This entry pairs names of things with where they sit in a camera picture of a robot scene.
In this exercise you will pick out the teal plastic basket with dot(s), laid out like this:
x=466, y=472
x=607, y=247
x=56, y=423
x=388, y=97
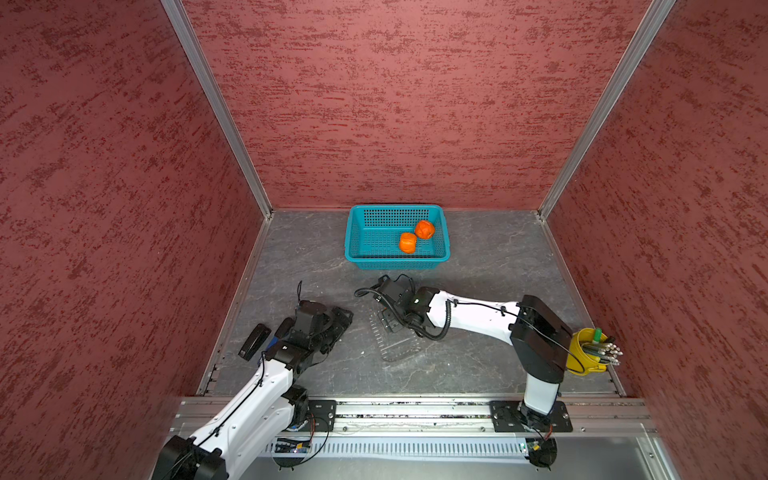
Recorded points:
x=373, y=232

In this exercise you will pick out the left circuit board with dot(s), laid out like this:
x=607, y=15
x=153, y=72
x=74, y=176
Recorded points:
x=293, y=447

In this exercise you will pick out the circuit board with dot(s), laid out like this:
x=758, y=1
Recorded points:
x=534, y=448
x=293, y=447

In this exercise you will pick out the black stapler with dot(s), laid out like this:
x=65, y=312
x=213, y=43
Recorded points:
x=254, y=342

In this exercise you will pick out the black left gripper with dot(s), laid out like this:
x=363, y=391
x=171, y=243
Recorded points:
x=339, y=326

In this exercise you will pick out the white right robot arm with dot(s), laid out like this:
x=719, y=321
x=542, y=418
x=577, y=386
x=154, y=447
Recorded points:
x=537, y=335

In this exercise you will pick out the yellow cup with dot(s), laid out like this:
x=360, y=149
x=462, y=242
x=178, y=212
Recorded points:
x=580, y=361

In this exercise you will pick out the right circuit board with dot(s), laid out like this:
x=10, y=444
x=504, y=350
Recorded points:
x=534, y=448

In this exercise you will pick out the bundle of pens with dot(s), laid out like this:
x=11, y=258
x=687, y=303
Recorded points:
x=606, y=351

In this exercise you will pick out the clear plastic clamshell container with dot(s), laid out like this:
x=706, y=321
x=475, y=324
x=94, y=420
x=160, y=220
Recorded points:
x=395, y=342

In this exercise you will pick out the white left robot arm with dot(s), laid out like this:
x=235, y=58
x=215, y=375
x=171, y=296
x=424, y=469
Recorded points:
x=268, y=404

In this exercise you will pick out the orange fruit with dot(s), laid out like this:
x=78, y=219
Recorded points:
x=408, y=243
x=424, y=230

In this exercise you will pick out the blue stapler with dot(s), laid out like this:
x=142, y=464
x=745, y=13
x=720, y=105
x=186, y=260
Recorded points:
x=283, y=331

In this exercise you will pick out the aluminium mounting rail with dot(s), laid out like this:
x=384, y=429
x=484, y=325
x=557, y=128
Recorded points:
x=463, y=415

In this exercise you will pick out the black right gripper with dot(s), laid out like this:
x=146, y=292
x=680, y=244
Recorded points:
x=389, y=321

